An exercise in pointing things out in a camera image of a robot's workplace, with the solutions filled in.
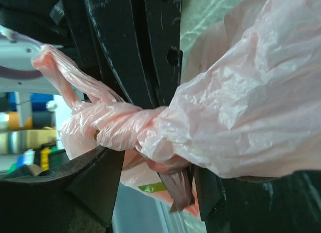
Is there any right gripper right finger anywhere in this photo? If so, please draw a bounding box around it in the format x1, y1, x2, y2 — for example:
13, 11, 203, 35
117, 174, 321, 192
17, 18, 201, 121
195, 167, 320, 232

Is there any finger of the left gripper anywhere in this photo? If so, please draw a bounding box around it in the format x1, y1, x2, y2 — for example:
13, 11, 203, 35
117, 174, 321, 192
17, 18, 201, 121
60, 0, 158, 108
131, 0, 183, 107

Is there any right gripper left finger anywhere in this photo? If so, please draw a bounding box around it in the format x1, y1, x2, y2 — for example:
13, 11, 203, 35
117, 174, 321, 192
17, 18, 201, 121
1, 146, 124, 232

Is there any pink plastic bag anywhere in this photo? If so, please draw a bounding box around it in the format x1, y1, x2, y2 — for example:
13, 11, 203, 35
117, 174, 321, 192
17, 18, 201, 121
32, 0, 320, 216

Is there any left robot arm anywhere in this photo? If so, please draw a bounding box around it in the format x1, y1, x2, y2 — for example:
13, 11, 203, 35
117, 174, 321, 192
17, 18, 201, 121
1, 0, 183, 109

